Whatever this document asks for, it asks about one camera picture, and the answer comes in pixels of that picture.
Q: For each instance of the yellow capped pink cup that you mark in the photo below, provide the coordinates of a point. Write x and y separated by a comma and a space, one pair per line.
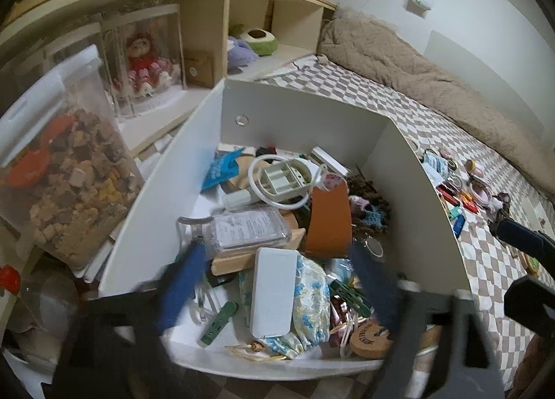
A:
475, 167

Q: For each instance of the brown cardboard box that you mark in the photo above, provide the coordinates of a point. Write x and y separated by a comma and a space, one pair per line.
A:
198, 69

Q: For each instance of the green plastic clip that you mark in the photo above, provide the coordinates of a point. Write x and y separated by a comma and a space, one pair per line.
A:
219, 323

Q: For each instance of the orange plastic scoop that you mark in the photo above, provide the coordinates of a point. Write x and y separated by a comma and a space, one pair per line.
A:
39, 156

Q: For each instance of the wooden shelf unit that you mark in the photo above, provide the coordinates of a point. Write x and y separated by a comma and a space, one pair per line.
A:
243, 0

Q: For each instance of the clear pet food jar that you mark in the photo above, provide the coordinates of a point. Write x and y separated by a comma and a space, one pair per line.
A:
78, 173

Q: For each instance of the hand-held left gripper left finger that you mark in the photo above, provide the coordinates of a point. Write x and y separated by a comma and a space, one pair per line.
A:
182, 290

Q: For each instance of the dark yarn bundle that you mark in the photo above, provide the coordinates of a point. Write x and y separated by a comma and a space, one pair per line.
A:
368, 191

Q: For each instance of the blue packet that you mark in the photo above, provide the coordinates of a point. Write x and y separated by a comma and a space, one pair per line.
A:
221, 169

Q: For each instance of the beige fluffy blanket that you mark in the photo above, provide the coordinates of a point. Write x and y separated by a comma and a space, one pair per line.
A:
390, 52

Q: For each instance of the checkered bedsheet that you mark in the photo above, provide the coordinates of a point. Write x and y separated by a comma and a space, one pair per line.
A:
390, 95

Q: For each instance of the round wooden coaster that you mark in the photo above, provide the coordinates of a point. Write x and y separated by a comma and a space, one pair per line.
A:
368, 340

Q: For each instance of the brown leather pouch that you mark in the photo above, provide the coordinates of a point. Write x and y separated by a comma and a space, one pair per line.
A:
329, 221

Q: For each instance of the white storage box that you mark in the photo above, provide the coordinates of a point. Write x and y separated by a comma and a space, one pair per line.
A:
173, 173

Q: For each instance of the white wall panel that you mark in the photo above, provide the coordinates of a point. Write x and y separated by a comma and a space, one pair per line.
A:
477, 65

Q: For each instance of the green avocado plush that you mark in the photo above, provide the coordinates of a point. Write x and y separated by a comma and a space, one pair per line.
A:
260, 41

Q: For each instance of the clear plastic case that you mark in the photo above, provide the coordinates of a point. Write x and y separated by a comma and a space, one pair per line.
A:
247, 232

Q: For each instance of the red dress doll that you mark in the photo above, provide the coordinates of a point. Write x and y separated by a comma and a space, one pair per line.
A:
141, 59

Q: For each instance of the floral cloth pouch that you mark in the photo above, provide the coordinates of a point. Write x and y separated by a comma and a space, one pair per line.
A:
310, 299

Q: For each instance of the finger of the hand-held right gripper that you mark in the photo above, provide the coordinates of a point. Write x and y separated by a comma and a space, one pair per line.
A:
520, 236
529, 299

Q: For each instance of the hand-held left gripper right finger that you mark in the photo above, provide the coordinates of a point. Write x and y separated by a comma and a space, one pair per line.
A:
377, 290

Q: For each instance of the white power bank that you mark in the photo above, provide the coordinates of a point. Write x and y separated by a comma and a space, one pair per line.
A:
274, 295

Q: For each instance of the wooden block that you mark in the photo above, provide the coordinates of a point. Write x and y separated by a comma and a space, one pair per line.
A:
230, 264

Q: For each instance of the doll in display case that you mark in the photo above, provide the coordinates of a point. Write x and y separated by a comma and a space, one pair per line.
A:
173, 35

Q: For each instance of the purple plush toy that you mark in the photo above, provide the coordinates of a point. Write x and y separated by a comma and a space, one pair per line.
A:
240, 54

